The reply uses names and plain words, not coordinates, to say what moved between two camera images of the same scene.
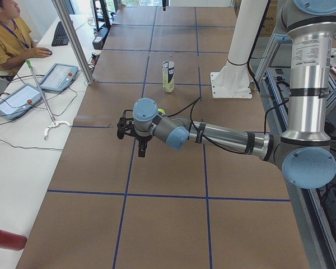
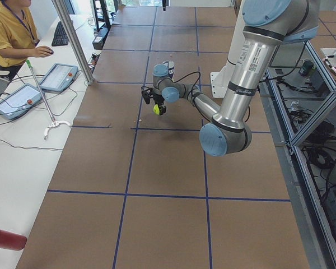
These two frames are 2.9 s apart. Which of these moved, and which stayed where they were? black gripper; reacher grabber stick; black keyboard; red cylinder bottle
Moved: black gripper
Stayed: black keyboard; reacher grabber stick; red cylinder bottle
